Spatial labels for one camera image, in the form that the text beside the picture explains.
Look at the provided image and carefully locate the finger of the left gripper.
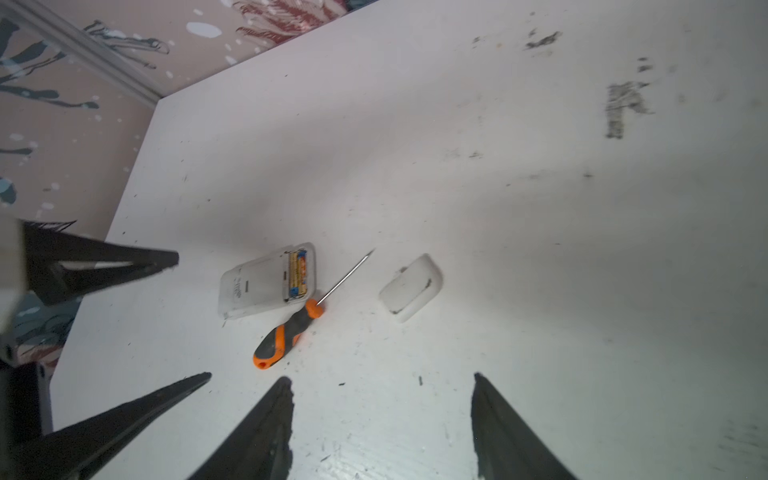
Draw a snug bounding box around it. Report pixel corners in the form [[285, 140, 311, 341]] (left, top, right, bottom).
[[11, 372, 212, 479], [22, 222, 180, 305]]

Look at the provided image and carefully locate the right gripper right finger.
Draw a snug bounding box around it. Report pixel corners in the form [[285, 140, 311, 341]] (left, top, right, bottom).
[[470, 372, 575, 480]]

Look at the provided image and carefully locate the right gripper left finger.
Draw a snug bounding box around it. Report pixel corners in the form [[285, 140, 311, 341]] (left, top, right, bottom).
[[191, 376, 294, 479]]

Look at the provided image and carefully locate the orange black screwdriver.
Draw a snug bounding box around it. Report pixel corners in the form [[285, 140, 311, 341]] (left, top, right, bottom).
[[252, 249, 374, 370]]

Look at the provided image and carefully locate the white remote control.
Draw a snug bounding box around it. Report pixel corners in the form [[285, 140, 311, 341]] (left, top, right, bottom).
[[218, 242, 316, 320]]

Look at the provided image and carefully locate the white battery cover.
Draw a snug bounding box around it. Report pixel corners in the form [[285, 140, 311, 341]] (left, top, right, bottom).
[[379, 254, 443, 323]]

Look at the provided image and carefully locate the gold AAA battery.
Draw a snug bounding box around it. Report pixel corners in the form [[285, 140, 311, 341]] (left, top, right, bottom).
[[288, 249, 308, 300]]

